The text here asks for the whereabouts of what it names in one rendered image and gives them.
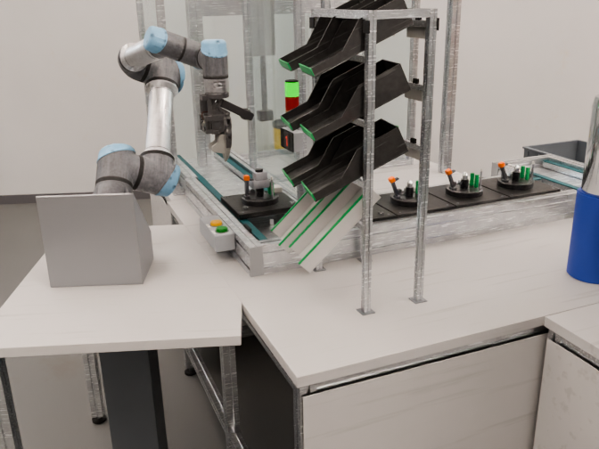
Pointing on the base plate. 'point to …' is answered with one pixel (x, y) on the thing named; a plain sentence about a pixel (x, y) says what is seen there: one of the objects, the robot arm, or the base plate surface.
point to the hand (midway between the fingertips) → (227, 157)
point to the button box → (220, 241)
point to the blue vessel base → (585, 240)
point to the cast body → (259, 179)
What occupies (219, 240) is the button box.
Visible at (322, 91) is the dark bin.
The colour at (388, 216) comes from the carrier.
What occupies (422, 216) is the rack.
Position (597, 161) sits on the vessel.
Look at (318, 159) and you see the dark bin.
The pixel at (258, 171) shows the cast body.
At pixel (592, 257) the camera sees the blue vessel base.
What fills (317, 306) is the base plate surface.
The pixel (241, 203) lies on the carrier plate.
